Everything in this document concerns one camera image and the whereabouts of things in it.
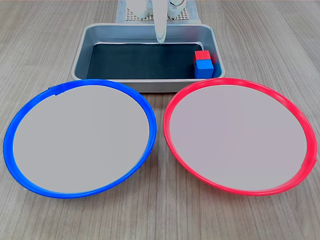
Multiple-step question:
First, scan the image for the red cube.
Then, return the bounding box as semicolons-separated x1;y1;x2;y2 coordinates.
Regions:
193;49;212;62

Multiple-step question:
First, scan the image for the blue cube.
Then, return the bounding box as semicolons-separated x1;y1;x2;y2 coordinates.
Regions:
194;59;215;80

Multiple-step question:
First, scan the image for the black tray mat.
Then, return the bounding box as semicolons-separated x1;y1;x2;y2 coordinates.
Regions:
86;42;211;80

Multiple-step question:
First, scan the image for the steel tray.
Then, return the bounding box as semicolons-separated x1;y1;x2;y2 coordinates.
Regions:
71;22;226;94

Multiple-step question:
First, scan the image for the white plate red rim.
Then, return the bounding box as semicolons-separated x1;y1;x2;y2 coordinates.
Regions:
162;77;318;197

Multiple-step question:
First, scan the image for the white plate blue rim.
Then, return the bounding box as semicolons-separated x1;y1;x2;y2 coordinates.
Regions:
2;78;158;200

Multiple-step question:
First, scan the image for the pale perforated base plate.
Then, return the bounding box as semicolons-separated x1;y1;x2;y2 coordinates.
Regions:
124;7;190;22

